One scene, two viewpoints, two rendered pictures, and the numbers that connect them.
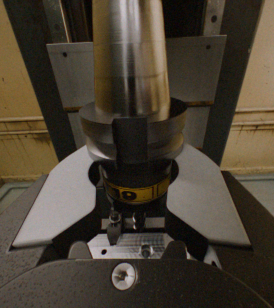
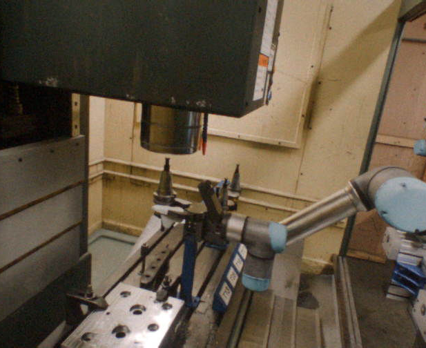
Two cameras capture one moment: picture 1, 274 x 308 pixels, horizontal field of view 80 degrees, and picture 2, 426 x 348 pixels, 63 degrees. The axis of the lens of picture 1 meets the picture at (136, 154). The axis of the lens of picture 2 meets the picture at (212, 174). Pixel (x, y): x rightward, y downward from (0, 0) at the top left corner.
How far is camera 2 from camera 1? 0.94 m
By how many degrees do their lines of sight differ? 71
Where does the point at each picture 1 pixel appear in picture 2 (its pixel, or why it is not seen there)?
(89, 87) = not seen: outside the picture
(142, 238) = (115, 292)
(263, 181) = (94, 242)
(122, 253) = (117, 304)
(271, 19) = not seen: hidden behind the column
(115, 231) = (101, 300)
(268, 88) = not seen: hidden behind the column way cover
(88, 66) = not seen: outside the picture
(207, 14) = (72, 124)
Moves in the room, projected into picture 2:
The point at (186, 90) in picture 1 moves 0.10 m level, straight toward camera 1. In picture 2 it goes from (68, 176) to (88, 184)
